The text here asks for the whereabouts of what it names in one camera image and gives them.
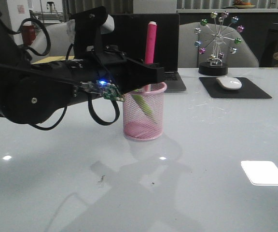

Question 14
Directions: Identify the black mouse pad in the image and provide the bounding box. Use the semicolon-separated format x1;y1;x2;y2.
199;77;272;99

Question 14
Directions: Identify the grey chair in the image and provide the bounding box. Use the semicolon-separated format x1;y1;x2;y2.
178;22;259;68
29;23;71;62

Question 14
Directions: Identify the green highlighter pen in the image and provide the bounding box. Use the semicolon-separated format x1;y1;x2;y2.
131;89;157;124

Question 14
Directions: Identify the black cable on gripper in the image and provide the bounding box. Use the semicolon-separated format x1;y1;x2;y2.
87;93;120;126

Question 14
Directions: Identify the fruit bowl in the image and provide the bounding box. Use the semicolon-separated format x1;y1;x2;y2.
233;0;255;9

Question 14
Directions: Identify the pink highlighter pen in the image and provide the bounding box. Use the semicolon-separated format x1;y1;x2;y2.
142;21;158;93

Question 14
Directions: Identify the top yellow book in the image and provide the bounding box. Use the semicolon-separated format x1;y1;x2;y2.
32;56;74;65

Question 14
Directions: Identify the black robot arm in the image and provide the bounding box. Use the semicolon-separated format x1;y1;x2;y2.
0;6;165;128

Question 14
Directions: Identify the green circuit board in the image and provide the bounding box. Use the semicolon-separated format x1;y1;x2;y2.
80;81;125;102

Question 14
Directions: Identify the grey chair right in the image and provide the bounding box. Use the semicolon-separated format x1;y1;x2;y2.
178;22;259;68

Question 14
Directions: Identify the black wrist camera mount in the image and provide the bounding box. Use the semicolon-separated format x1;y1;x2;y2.
66;6;114;58

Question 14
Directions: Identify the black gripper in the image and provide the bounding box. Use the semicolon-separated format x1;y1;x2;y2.
66;50;165;97

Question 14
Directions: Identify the white computer mouse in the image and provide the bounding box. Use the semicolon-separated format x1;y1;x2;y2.
216;76;242;90

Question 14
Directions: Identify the grey laptop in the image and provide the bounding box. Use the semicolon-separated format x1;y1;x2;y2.
102;13;186;92

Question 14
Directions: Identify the pink mesh pen holder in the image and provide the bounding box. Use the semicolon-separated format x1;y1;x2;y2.
123;82;167;141

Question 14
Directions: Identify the ferris wheel desk ornament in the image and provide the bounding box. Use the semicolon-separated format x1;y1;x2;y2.
194;10;245;76

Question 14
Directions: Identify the grey chair left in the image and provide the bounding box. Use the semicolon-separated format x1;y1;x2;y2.
29;23;71;62

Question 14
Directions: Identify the red trash bin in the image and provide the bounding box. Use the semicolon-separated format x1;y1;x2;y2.
21;25;36;45

